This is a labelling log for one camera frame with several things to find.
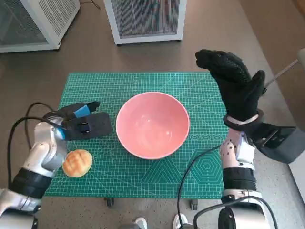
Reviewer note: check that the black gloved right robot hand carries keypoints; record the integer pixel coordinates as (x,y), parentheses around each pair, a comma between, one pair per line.
(238,90)

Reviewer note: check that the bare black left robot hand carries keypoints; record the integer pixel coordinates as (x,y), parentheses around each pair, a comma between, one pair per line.
(71,111)

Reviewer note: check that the round toy bread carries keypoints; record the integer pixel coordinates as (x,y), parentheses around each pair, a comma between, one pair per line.
(77,163)

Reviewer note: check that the pink bowl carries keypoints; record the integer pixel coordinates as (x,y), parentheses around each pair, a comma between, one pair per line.
(152,126)

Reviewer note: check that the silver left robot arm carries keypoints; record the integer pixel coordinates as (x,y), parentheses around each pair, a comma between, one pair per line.
(43,152)

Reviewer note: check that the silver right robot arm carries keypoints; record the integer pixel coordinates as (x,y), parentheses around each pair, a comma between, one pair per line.
(238,152)

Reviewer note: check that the grey chair leg with caster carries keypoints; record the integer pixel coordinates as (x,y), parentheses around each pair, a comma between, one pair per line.
(283,71)

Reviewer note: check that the green cutting mat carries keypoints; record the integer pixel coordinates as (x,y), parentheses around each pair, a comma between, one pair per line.
(133,171)

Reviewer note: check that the white cabinet with perforated side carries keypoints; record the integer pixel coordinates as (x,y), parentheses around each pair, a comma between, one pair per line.
(35,28)

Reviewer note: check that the black table caster wheel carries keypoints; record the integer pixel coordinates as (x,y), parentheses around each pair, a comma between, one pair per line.
(110,202)
(194,204)

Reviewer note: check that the white desk top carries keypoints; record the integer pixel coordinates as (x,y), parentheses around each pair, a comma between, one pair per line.
(299,181)

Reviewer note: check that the white mesh-front cabinet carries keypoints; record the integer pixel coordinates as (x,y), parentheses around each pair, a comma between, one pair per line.
(145,19)

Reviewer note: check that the person's white shoe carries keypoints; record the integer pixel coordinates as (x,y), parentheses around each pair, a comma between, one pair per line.
(178,220)
(141,223)

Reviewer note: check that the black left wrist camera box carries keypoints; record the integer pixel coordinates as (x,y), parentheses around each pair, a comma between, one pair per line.
(97,125)

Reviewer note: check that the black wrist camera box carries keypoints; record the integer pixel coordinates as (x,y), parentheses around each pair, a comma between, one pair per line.
(281,143)
(97,125)

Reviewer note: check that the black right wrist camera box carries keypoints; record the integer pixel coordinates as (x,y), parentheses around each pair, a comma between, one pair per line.
(281,143)

